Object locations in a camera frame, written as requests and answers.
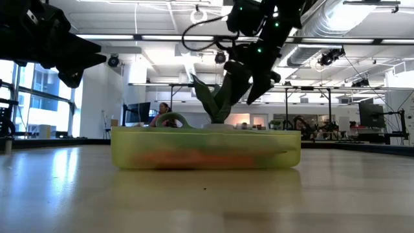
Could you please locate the translucent yellow-green pencil box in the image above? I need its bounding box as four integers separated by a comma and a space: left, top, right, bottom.
111, 126, 302, 170

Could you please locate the silver ventilation duct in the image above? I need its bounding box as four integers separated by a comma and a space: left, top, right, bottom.
284, 0, 386, 65

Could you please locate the black metal rack frame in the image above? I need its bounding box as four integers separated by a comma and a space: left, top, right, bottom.
284, 85, 333, 129
169, 83, 195, 114

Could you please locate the white bin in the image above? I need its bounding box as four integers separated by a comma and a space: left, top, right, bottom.
38, 124, 52, 139

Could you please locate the white ring ceiling lamp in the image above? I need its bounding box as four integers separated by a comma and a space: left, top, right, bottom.
190, 8, 209, 26

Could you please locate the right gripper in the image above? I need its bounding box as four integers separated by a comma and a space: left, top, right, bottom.
223, 43, 282, 106

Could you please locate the orange plastic pen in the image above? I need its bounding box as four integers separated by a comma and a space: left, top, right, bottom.
134, 150, 256, 168

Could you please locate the ceiling light strip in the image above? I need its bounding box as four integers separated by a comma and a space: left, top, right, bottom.
290, 38, 414, 45
76, 34, 215, 41

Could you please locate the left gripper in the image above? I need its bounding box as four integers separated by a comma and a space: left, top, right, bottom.
0, 0, 107, 89

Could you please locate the large window with dark frame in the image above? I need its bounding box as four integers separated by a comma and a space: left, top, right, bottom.
0, 58, 84, 140

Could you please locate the dark computer monitor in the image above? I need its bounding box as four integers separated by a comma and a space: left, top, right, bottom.
358, 98, 386, 129
125, 102, 151, 124

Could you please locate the black ceiling camera mount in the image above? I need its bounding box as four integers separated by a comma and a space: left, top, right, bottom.
318, 47, 346, 67

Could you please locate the black equipment stand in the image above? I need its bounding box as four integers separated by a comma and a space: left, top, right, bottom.
0, 80, 19, 139

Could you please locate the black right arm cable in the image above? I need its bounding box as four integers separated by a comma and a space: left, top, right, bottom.
180, 14, 241, 52

